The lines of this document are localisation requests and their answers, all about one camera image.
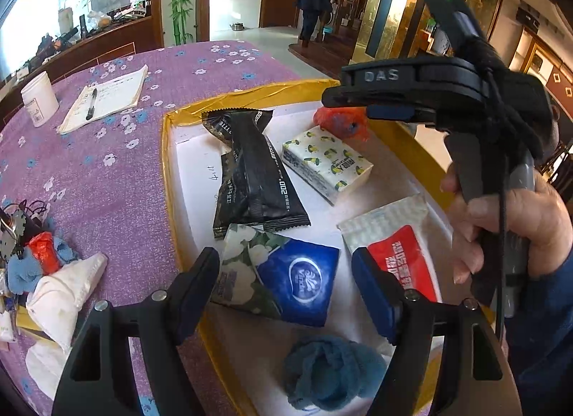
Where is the white plastic jar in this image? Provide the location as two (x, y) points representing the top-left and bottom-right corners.
(21, 72), (60, 126)

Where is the blue tissue pack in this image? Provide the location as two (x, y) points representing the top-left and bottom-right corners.
(210, 223), (341, 327)

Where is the yellow-edged white cardboard box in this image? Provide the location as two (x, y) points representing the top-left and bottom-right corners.
(161, 79), (453, 416)

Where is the person's right forearm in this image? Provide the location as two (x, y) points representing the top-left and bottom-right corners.
(492, 248), (573, 416)

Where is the small red plastic scrap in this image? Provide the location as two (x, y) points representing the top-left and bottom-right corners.
(27, 231), (61, 276)

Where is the golden pillar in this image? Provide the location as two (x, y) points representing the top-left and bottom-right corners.
(351, 0), (448, 67)

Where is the white plastic bag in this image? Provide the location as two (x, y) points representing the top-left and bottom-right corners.
(24, 254), (108, 349)

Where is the person's right hand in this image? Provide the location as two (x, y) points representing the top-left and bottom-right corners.
(441, 165), (573, 284)

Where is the blue fluffy cloth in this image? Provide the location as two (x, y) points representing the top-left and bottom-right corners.
(6, 246), (45, 296)

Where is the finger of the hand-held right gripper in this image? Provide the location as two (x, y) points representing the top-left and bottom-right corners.
(322, 85), (438, 125)

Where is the lemon print tissue pack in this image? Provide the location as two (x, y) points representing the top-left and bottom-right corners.
(282, 126), (374, 206)

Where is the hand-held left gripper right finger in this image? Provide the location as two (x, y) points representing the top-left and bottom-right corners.
(351, 247), (522, 416)

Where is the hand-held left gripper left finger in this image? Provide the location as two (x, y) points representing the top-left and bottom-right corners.
(53, 247), (221, 416)

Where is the wooden sideboard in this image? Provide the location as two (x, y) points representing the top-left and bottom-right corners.
(0, 31), (164, 99)

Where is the black wipes packet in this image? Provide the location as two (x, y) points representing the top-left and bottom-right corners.
(201, 109), (310, 231)
(212, 152), (251, 238)

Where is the red and white tissue pack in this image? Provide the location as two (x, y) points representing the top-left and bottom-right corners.
(337, 193), (442, 305)

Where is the white notepad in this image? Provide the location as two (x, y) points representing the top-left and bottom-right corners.
(57, 64), (149, 135)

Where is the blue fuzzy towel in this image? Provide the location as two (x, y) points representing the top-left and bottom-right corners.
(282, 334), (389, 412)

